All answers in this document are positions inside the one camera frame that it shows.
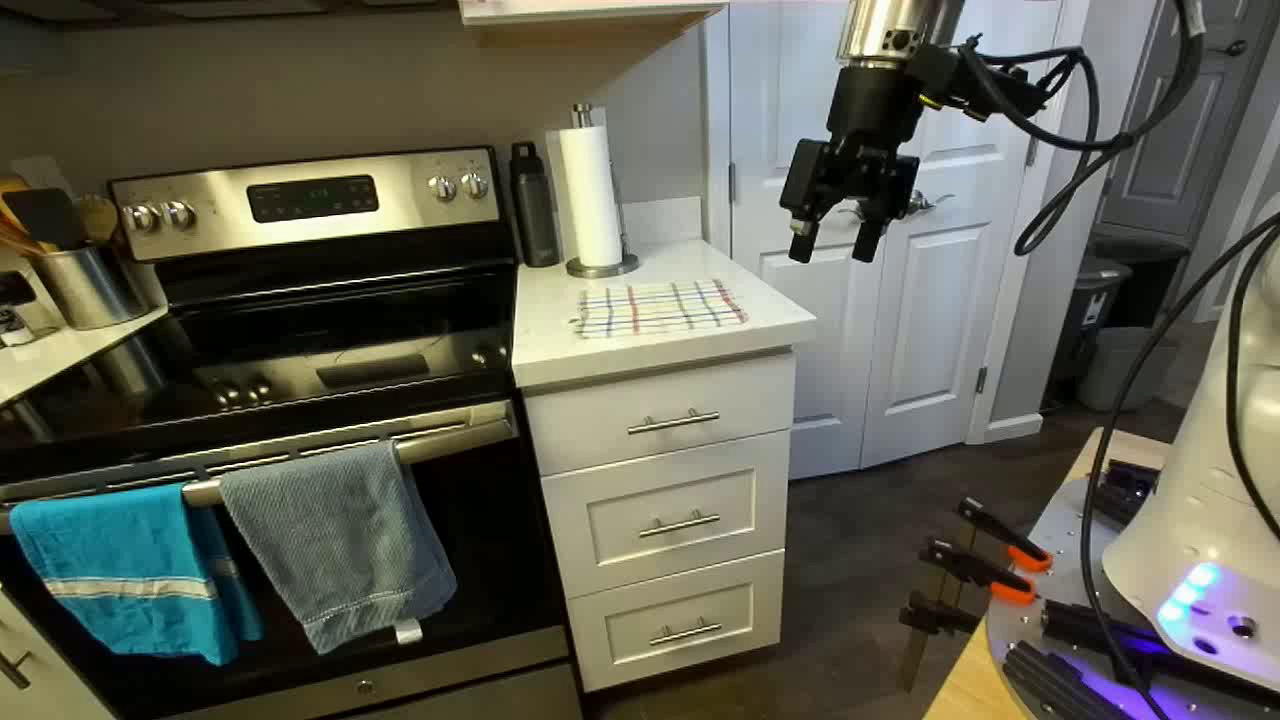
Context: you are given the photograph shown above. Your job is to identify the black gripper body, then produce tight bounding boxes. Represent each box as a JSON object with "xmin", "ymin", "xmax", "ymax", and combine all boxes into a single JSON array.
[{"xmin": 796, "ymin": 56, "xmax": 933, "ymax": 191}]

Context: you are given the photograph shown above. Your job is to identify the long steel drawer handle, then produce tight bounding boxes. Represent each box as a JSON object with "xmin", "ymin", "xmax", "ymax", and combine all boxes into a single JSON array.
[{"xmin": 626, "ymin": 403, "xmax": 724, "ymax": 445}]

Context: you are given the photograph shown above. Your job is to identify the white drawer cabinet with countertop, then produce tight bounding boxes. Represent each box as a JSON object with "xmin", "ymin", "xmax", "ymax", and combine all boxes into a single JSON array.
[{"xmin": 510, "ymin": 235, "xmax": 821, "ymax": 694}]

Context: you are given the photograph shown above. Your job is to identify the tall white panelled drawer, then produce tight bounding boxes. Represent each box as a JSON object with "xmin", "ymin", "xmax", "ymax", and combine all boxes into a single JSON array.
[{"xmin": 536, "ymin": 431, "xmax": 796, "ymax": 601}]

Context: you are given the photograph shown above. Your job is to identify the short white panelled drawer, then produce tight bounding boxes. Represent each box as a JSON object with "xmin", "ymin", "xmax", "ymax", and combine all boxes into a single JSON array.
[{"xmin": 565, "ymin": 548, "xmax": 791, "ymax": 694}]

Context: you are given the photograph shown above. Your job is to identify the white panelled door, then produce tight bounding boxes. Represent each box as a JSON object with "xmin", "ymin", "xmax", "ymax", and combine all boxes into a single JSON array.
[{"xmin": 724, "ymin": 0, "xmax": 1098, "ymax": 483}]

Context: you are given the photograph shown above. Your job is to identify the striped dish mat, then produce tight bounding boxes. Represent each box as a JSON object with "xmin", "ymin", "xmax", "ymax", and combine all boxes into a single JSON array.
[{"xmin": 569, "ymin": 275, "xmax": 754, "ymax": 342}]

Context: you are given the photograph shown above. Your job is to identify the metal paper towel holder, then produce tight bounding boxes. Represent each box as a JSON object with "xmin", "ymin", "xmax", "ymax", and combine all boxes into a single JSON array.
[{"xmin": 559, "ymin": 101, "xmax": 645, "ymax": 285}]

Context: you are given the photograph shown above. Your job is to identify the white paper towel roll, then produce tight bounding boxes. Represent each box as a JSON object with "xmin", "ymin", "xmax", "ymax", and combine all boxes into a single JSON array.
[{"xmin": 552, "ymin": 119, "xmax": 627, "ymax": 271}]

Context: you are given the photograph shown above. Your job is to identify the dark trash bin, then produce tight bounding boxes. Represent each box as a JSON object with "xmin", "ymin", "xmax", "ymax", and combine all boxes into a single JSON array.
[{"xmin": 1059, "ymin": 256, "xmax": 1139, "ymax": 390}]

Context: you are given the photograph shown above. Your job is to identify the black bottle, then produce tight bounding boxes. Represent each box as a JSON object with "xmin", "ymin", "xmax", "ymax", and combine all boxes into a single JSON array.
[{"xmin": 506, "ymin": 136, "xmax": 565, "ymax": 271}]

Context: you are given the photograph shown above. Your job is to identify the grey door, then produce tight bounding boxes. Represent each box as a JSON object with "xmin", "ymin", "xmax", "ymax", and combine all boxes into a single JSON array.
[{"xmin": 1102, "ymin": 0, "xmax": 1280, "ymax": 260}]

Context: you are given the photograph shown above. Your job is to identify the black orange clamp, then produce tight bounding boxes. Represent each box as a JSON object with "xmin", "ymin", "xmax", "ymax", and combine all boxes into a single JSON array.
[
  {"xmin": 922, "ymin": 532, "xmax": 1041, "ymax": 612},
  {"xmin": 954, "ymin": 493, "xmax": 1059, "ymax": 581}
]

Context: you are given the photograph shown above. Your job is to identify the black clamp bar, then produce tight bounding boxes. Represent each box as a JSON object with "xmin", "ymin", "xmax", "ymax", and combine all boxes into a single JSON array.
[{"xmin": 898, "ymin": 594, "xmax": 987, "ymax": 693}]

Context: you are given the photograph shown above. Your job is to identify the stainless steel black stove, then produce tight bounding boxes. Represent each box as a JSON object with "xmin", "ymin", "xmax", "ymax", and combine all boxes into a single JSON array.
[{"xmin": 0, "ymin": 138, "xmax": 587, "ymax": 720}]

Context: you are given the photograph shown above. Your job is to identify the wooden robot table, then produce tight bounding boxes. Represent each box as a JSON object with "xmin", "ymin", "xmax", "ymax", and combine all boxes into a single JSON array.
[{"xmin": 922, "ymin": 422, "xmax": 1280, "ymax": 720}]

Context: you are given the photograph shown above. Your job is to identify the grey towel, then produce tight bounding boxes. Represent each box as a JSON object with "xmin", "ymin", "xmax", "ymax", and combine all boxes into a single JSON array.
[{"xmin": 218, "ymin": 436, "xmax": 461, "ymax": 658}]

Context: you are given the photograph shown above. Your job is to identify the steel utensil holder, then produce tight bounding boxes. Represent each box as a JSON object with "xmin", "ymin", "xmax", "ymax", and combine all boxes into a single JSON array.
[{"xmin": 32, "ymin": 240, "xmax": 142, "ymax": 331}]

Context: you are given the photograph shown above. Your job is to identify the wooden utensils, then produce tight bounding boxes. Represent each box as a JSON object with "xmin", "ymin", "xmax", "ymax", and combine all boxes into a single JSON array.
[{"xmin": 0, "ymin": 165, "xmax": 128, "ymax": 260}]

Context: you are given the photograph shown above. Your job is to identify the blue towel with white stripe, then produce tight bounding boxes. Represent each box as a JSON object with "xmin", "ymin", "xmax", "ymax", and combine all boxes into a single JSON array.
[{"xmin": 4, "ymin": 479, "xmax": 267, "ymax": 670}]

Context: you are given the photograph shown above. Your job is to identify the white base cabinet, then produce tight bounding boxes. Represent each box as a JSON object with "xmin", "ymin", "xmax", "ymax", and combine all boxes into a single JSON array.
[{"xmin": 0, "ymin": 585, "xmax": 122, "ymax": 720}]

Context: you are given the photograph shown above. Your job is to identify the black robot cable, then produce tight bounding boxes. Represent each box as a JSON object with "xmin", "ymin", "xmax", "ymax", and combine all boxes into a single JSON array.
[
  {"xmin": 1075, "ymin": 208, "xmax": 1280, "ymax": 677},
  {"xmin": 955, "ymin": 0, "xmax": 1213, "ymax": 260}
]

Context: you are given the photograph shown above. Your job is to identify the white wall cabinet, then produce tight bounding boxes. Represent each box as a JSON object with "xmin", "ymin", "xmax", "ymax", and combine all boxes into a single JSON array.
[{"xmin": 456, "ymin": 0, "xmax": 733, "ymax": 33}]

